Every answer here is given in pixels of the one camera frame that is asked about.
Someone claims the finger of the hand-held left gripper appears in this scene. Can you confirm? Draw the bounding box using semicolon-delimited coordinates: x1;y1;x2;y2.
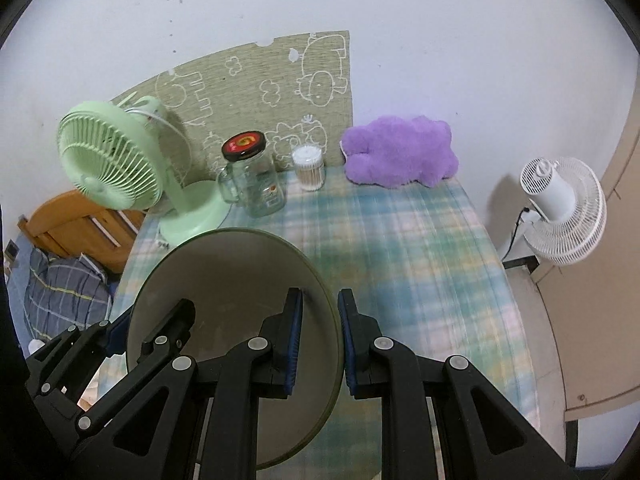
127;299;196;376
27;319;128;411

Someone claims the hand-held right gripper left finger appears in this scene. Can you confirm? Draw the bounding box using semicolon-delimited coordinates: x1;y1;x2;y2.
70;287;304;480

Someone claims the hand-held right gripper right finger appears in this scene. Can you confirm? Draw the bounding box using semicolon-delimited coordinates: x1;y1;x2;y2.
337;288;576;480

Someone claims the yellow flower plate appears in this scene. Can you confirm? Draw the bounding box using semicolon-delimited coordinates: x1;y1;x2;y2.
125;227;347;471

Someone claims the striped grey pillow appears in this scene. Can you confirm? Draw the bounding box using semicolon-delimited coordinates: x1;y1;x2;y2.
10;247;113;343

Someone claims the plaid tablecloth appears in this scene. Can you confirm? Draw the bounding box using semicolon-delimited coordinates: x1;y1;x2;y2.
97;170;543;480

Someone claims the glass jar with lid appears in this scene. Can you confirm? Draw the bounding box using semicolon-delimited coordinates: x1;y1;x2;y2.
216;131;287;218

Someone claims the cotton swab container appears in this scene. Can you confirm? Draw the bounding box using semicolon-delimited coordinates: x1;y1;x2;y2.
291;145;327;192

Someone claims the green desk fan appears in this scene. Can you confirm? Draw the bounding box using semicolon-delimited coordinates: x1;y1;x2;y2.
57;96;232;248

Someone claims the purple plush toy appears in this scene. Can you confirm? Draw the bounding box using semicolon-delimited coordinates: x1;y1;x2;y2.
340;116;460;190

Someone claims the white standing fan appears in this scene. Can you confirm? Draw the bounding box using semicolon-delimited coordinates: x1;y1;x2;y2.
502;156;607;266

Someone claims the beige door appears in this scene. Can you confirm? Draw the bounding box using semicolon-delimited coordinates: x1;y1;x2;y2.
530;120;640;426

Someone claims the black fan cable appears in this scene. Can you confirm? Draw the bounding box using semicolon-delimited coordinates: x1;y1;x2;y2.
502;206;533;261

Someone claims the green printed wall mat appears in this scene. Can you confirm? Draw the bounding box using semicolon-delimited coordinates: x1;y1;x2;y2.
110;30;356;181

